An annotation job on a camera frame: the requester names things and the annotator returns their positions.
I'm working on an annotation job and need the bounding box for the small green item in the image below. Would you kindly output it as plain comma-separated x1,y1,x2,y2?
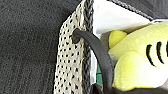
96,64,103,85

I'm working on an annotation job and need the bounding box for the yellow white bird plush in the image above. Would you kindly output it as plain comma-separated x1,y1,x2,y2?
107,21,168,93

